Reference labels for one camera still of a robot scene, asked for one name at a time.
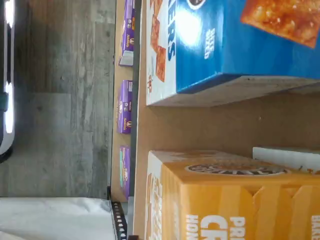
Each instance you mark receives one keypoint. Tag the white rounded machine housing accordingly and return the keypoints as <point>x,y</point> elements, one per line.
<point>7,62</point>

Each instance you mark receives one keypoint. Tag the white draped sheet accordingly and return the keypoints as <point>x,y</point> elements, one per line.
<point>50,217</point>

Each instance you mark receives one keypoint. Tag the yellow white pretzel crackers box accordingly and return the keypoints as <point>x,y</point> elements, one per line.
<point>225,200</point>
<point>280,157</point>

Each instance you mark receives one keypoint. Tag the purple teal Annie's box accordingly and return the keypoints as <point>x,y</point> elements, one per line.
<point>125,172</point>

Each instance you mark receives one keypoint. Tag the blue pretzel crackers box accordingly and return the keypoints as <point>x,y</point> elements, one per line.
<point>225,50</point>

